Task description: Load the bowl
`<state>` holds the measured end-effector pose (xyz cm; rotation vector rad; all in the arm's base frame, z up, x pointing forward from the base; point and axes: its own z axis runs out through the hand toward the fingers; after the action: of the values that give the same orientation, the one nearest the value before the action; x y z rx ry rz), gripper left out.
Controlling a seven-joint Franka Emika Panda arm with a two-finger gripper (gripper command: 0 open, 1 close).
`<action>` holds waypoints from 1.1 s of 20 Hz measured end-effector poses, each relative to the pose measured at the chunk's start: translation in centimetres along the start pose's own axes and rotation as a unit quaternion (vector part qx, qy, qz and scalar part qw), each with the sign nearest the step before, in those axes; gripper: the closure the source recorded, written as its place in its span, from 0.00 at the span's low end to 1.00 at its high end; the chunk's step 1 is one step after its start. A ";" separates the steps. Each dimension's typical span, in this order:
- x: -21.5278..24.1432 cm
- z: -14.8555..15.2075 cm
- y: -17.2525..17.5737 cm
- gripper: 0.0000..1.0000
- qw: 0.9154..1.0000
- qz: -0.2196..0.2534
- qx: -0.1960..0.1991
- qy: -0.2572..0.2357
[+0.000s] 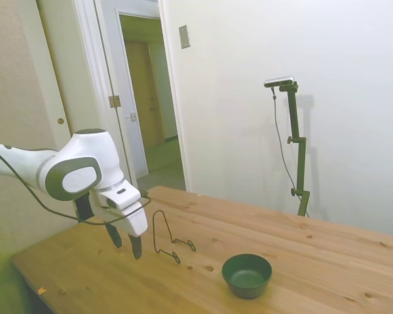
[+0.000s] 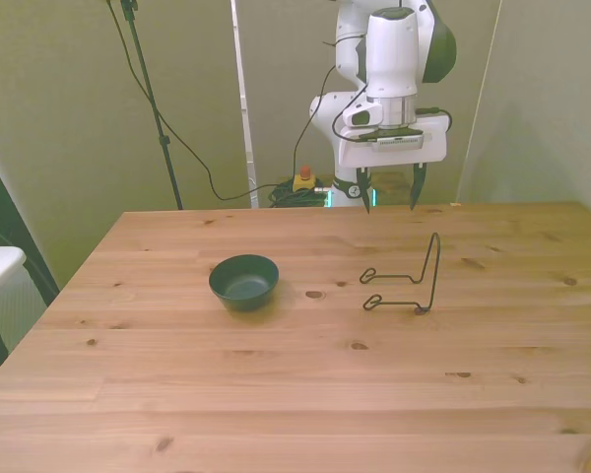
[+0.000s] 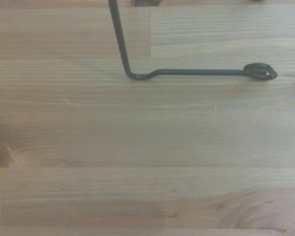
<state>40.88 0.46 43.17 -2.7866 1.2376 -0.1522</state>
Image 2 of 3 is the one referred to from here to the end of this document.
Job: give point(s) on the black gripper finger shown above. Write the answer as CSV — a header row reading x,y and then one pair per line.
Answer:
x,y
363,189
417,184

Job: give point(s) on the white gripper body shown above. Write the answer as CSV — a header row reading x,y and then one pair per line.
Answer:
x,y
433,140

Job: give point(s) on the dark green bowl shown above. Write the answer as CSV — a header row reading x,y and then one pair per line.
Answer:
x,y
243,286

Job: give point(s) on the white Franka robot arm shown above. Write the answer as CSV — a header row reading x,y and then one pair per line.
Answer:
x,y
391,54

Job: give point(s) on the yellow emergency stop button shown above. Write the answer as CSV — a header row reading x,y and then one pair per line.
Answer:
x,y
305,181

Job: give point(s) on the black tripod stand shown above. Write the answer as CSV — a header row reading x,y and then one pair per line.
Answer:
x,y
163,140

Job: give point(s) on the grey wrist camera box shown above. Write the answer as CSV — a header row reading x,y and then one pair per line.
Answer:
x,y
399,143

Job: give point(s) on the white vertical rail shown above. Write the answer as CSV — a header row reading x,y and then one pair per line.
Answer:
x,y
246,123

